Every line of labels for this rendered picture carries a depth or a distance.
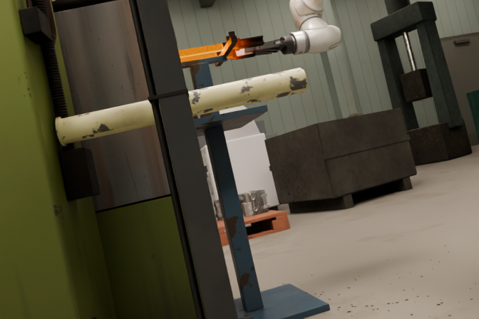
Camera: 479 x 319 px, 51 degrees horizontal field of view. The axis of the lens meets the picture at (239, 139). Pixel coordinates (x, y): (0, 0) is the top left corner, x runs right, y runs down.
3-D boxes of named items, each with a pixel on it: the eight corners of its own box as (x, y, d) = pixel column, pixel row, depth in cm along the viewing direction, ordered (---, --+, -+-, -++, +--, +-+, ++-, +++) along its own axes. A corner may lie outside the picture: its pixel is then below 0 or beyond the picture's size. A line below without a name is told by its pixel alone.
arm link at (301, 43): (303, 55, 207) (289, 58, 205) (298, 34, 207) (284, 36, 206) (311, 49, 198) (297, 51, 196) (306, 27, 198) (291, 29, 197)
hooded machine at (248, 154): (269, 208, 594) (244, 105, 603) (286, 208, 539) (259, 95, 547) (209, 223, 574) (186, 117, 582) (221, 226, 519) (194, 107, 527)
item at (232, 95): (304, 95, 94) (298, 68, 94) (311, 90, 88) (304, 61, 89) (68, 147, 90) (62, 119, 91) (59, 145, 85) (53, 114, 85)
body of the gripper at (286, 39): (297, 50, 197) (275, 53, 194) (290, 55, 205) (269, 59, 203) (292, 31, 197) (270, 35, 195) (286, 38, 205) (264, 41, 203)
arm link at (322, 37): (306, 60, 205) (294, 36, 211) (341, 54, 208) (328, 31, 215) (312, 42, 196) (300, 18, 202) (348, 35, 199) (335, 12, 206)
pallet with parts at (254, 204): (262, 223, 448) (254, 189, 450) (295, 227, 375) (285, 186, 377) (138, 256, 417) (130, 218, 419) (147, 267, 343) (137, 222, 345)
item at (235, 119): (241, 127, 200) (239, 122, 200) (268, 110, 161) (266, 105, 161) (166, 143, 193) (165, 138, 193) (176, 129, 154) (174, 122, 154)
